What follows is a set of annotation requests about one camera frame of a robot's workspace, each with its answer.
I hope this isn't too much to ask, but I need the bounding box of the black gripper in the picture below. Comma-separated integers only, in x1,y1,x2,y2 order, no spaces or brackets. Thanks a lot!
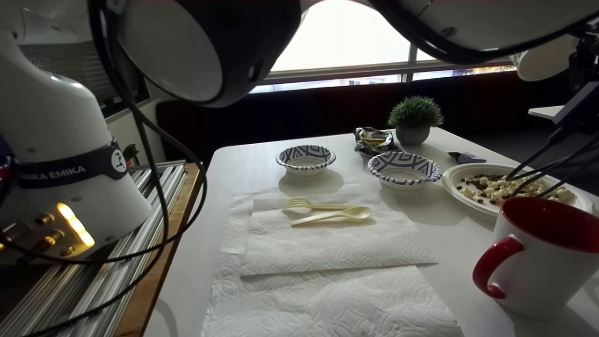
504,36,599,203

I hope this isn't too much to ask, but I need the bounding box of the popcorn snack mix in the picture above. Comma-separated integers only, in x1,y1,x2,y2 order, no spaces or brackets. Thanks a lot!
455,173,577,208

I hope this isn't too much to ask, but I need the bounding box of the white round plate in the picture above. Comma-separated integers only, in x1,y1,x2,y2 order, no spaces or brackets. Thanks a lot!
440,161,596,221

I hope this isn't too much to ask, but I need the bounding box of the white mug with red inside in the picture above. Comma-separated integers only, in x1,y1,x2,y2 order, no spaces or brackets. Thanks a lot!
472,197,599,322

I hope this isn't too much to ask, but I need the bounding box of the green potted plant, large ball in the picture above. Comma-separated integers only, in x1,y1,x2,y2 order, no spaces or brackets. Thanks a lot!
388,94,446,148

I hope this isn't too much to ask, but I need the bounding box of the small blue patterned paper bowl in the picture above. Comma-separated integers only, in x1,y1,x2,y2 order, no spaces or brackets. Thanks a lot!
365,150,444,190

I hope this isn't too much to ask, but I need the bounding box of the black and yellow snack packet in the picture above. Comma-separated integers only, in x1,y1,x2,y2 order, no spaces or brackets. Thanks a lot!
352,126,403,158

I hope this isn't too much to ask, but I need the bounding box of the cream plastic spoon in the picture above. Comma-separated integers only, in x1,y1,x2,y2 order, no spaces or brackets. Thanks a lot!
281,197,352,218
289,206,375,229

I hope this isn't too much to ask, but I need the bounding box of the folded white paper towel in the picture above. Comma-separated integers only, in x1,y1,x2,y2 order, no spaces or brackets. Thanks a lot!
240,190,438,279

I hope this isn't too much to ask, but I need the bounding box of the large blue patterned paper bowl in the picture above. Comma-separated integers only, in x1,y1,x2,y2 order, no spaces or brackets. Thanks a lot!
276,145,339,176

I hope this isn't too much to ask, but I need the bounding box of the black sofa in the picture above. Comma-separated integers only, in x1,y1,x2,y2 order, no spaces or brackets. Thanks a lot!
156,73,564,165

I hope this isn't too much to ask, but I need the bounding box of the large white paper towel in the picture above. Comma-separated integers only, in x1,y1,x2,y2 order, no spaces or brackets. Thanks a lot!
201,190,465,337

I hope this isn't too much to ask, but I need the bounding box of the wooden base board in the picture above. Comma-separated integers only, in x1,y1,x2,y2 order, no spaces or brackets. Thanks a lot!
115,163,208,337

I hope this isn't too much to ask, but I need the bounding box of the window frame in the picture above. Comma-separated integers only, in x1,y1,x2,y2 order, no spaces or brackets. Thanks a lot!
249,36,521,98

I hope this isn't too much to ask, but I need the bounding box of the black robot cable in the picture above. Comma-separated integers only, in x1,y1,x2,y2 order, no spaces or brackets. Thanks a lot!
0,0,210,337

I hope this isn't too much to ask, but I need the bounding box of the aluminium profile frame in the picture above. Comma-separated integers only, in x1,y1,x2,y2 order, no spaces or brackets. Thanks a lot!
0,160,190,337

